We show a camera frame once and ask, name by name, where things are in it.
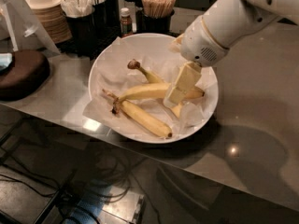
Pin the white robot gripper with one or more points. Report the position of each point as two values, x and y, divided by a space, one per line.
198 43

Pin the clear acrylic sign stand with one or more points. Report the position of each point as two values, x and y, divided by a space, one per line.
24 28

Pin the white round bowl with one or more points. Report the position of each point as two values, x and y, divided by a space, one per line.
137 47

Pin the dark brown round cushion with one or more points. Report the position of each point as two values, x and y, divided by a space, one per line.
27 71

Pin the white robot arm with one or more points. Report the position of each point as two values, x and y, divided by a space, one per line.
230 20

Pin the black tall cup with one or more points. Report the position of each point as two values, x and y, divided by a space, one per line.
106 15

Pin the black cup of wrapped cutlery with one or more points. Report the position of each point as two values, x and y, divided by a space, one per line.
79 15

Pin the yellow banana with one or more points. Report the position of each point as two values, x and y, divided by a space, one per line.
153 78
139 115
158 91

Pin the small brown sauce bottle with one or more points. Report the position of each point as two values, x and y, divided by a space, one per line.
126 22

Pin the stack of paper bowls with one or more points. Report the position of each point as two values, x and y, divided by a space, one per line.
50 14

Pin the black cup of wooden sticks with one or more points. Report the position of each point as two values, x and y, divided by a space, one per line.
156 15

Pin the white paper liner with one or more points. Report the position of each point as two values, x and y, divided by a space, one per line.
112 75

